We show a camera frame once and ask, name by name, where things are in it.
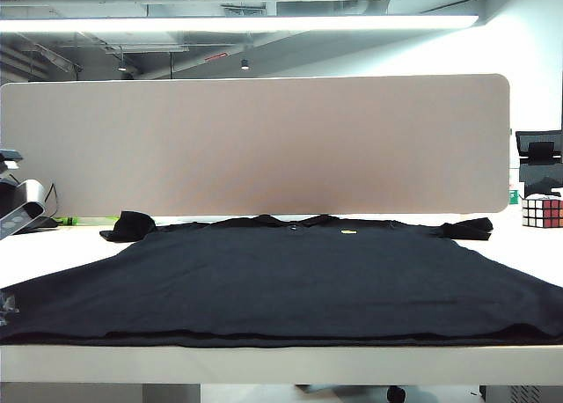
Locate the black polo T-shirt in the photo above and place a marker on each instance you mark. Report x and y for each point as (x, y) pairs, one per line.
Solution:
(281, 280)

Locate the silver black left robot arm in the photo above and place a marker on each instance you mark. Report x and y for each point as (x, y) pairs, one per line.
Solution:
(24, 205)

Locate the dark monitor at edge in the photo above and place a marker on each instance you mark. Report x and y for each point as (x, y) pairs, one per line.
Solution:
(44, 223)

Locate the beige desk partition panel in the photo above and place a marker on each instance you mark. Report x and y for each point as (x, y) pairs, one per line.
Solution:
(264, 148)

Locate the small pendant ceiling lamp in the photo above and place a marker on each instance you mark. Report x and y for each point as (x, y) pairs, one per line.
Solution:
(244, 64)
(121, 67)

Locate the long white ceiling light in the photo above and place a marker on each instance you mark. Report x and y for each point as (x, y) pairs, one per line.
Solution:
(237, 23)

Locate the green marker pen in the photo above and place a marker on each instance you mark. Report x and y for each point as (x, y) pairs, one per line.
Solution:
(70, 220)

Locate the black chair caster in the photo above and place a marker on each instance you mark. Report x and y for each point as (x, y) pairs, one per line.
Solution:
(395, 394)

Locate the black mesh office chair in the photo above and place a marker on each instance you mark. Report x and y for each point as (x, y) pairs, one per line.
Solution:
(538, 150)

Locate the Rubik's cube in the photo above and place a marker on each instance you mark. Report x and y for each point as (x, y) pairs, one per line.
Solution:
(545, 211)

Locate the grey vented metal case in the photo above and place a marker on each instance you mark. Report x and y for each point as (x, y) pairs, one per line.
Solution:
(512, 394)

